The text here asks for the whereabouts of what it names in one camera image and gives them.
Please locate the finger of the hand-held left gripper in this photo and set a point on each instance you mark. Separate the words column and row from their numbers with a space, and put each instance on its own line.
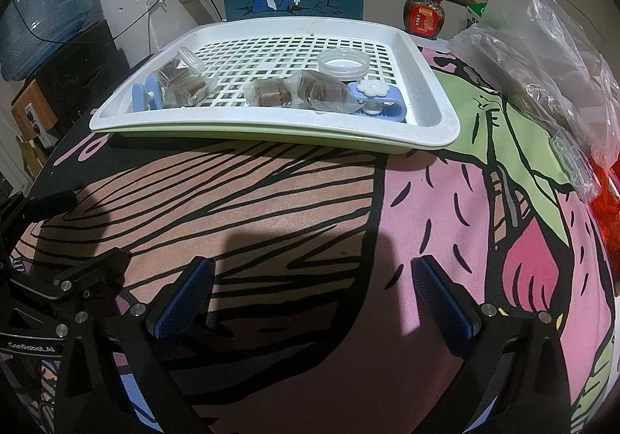
column 92, row 269
column 46, row 205

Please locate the large blue water bottle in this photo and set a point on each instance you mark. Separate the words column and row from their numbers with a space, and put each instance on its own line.
column 43, row 3

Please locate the green and white carton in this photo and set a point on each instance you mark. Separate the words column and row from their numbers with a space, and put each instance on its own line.
column 474, row 20

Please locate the red lidded glass jar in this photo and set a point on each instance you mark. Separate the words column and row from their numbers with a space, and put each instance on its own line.
column 424, row 17

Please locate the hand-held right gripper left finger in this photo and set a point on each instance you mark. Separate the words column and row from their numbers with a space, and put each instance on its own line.
column 186, row 298

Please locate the clear plastic blister pack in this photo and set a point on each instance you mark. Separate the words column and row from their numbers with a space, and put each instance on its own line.
column 574, row 162

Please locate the blue clip with white flower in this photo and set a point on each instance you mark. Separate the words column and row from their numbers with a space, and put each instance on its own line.
column 375, row 100

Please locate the black flat panel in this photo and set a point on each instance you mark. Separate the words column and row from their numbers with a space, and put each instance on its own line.
column 82, row 70

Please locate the pale green plastic tray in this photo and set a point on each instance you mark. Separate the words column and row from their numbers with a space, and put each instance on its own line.
column 290, row 137

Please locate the wooden speaker box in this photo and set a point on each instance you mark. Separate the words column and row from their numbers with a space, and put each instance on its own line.
column 24, row 100

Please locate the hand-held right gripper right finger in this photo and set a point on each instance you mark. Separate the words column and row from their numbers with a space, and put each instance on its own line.
column 443, row 308

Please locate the clear brown snack packet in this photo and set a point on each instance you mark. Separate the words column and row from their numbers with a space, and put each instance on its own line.
column 167, row 73
column 305, row 85
column 191, row 90
column 266, row 95

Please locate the clear zip bag with powder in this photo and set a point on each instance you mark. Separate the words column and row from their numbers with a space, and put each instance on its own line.
column 334, row 98

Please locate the red plastic bag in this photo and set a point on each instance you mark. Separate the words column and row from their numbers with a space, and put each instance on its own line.
column 610, row 201

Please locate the white perforated plastic tray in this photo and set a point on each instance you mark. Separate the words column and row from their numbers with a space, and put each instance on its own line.
column 426, row 90

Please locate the clear plastic bag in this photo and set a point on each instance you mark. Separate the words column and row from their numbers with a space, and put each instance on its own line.
column 533, row 51

